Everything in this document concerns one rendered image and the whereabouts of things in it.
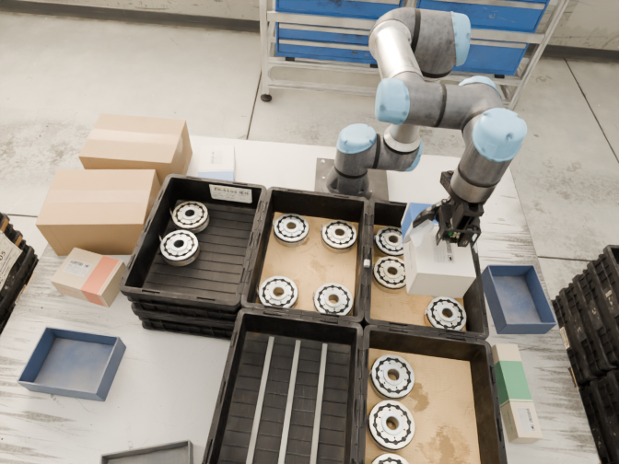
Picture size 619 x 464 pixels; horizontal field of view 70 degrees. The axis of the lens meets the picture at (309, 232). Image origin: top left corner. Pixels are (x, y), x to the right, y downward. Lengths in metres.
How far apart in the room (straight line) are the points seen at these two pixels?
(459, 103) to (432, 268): 0.33
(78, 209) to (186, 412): 0.66
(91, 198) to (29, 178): 1.50
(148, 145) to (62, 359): 0.71
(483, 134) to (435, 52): 0.46
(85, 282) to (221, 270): 0.39
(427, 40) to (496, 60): 2.00
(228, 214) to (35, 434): 0.74
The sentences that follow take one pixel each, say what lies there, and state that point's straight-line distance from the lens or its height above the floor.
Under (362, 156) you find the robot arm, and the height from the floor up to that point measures 0.93.
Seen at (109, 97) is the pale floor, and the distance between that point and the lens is 3.36.
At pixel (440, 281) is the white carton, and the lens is 0.95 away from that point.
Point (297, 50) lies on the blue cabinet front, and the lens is 2.96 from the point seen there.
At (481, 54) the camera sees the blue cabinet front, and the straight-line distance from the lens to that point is 3.08.
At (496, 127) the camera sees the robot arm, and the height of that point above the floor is 1.46.
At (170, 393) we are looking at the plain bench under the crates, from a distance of 1.27.
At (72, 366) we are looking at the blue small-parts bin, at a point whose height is 0.70.
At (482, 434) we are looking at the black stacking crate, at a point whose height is 0.85.
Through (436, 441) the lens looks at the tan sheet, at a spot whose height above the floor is 0.83.
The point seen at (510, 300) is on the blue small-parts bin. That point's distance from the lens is 1.51.
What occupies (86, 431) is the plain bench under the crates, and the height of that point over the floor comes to 0.70.
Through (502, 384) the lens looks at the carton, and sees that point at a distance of 1.33.
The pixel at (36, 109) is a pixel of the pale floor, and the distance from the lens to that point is 3.43.
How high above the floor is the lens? 1.88
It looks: 53 degrees down
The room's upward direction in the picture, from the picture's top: 5 degrees clockwise
